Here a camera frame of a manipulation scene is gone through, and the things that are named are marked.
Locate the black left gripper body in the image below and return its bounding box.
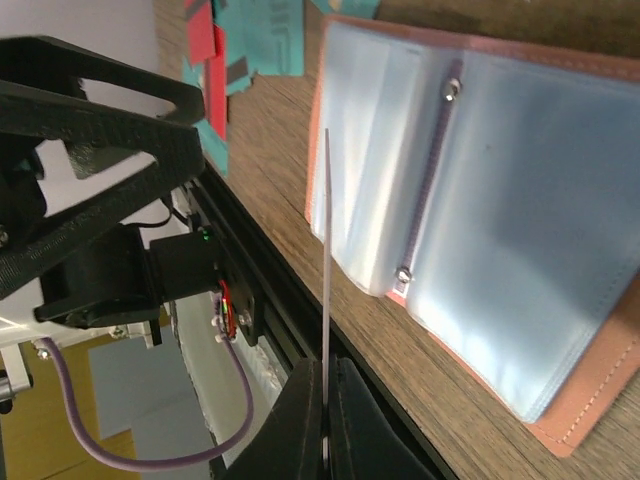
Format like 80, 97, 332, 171
34, 225, 221, 330

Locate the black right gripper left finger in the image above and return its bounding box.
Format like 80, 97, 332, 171
227, 359, 328, 480

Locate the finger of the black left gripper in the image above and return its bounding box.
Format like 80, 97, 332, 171
1, 36, 204, 297

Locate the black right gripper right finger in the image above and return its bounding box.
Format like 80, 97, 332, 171
328, 357, 434, 480

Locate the pink leather card holder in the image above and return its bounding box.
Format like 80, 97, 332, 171
305, 15, 639, 457

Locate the red card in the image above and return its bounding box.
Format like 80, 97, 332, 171
184, 0, 227, 141

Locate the teal card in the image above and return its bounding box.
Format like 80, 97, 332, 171
182, 1, 304, 175

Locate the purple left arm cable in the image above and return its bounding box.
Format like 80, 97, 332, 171
39, 294, 255, 472

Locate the black aluminium frame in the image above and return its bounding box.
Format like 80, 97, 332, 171
189, 168, 456, 479

